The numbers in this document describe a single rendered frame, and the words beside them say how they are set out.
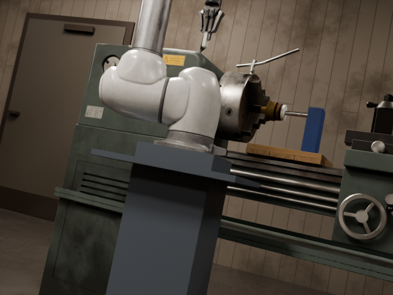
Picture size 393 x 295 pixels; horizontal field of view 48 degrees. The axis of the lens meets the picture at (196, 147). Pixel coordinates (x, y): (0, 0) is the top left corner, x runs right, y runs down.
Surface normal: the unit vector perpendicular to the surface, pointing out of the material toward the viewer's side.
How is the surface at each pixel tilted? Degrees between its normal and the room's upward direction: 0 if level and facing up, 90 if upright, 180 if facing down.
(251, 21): 90
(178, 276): 90
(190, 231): 90
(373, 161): 90
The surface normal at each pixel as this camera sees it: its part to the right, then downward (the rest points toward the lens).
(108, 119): -0.40, -0.14
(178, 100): -0.05, -0.07
